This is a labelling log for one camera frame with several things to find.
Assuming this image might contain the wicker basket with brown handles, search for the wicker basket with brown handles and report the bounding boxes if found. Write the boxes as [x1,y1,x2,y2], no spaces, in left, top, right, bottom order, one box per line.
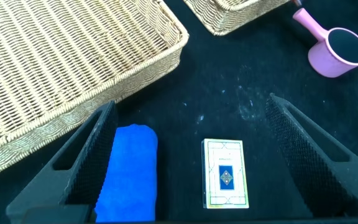
[183,0,291,37]
[0,0,190,184]

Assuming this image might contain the pink cup with handle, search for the pink cup with handle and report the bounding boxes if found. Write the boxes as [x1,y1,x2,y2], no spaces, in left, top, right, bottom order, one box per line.
[292,7,358,78]

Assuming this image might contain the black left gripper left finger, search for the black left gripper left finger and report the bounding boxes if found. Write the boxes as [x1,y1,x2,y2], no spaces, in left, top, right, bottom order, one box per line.
[6,100,119,224]

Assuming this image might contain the blue towel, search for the blue towel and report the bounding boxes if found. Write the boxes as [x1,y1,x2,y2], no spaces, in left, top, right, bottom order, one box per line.
[94,123,158,223]

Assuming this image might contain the playing card box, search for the playing card box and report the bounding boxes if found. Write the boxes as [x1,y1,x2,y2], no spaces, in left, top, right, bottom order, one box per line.
[201,138,250,210]

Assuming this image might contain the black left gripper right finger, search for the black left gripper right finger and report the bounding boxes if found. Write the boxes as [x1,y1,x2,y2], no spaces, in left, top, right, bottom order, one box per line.
[265,93,358,218]

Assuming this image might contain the black table cloth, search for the black table cloth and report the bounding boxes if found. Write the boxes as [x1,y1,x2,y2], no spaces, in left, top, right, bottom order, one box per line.
[0,0,358,224]

